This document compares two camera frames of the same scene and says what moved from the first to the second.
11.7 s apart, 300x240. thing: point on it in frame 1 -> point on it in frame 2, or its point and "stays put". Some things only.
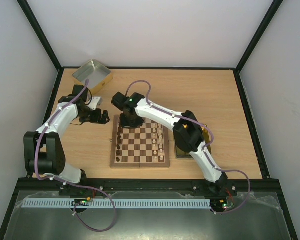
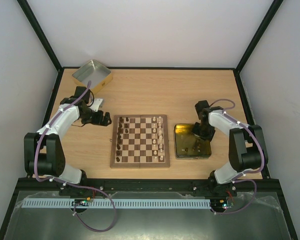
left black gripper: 96,119 stays put
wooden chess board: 146,146 stays put
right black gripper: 129,121 -> 203,133
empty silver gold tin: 99,76 stays put
